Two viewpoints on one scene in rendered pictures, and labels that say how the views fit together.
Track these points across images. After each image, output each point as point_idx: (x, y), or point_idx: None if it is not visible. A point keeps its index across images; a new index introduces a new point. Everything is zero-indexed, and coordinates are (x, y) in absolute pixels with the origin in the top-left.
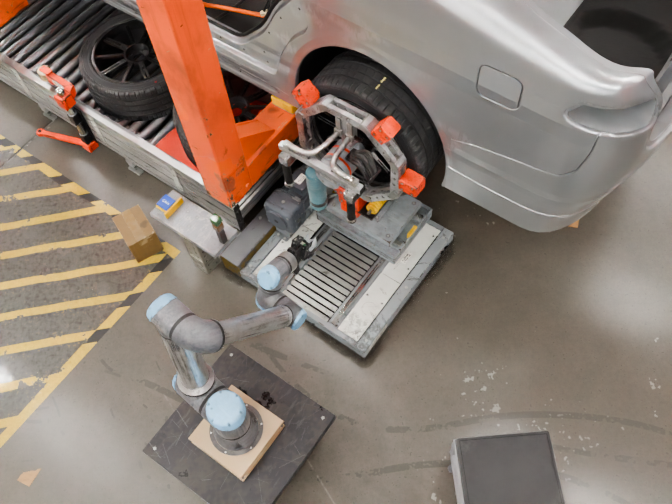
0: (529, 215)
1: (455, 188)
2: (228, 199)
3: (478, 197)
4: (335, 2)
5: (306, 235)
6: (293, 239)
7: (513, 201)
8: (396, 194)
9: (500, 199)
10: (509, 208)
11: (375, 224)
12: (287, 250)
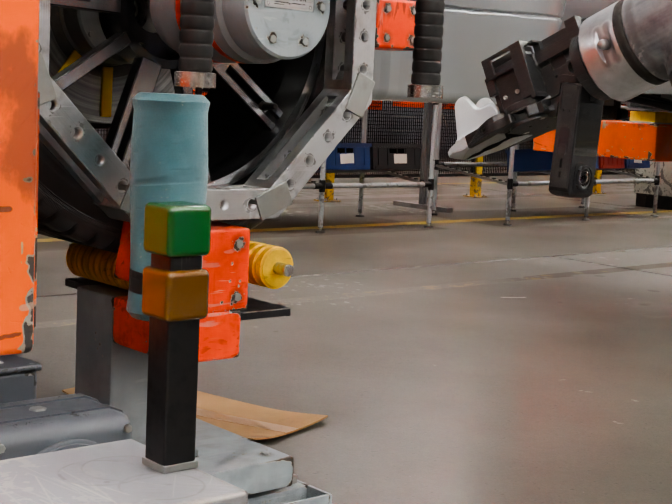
0: (537, 37)
1: (396, 72)
2: (33, 264)
3: (446, 62)
4: None
5: (466, 96)
6: (514, 43)
7: (508, 14)
8: (371, 79)
9: (487, 27)
10: (504, 45)
11: (205, 460)
12: (578, 25)
